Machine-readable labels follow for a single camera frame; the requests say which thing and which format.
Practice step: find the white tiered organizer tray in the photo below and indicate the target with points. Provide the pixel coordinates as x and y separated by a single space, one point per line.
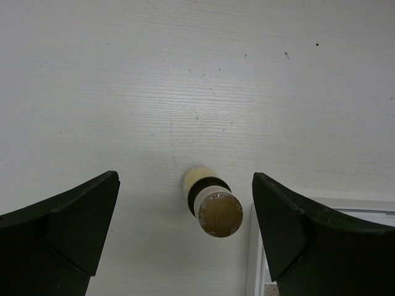
258 280

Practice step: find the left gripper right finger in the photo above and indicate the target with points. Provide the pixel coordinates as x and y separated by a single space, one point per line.
312 249

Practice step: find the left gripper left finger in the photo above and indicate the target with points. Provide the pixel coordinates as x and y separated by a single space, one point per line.
53 247

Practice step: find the yellow sauce bottle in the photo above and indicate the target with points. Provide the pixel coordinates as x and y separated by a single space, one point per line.
211 201

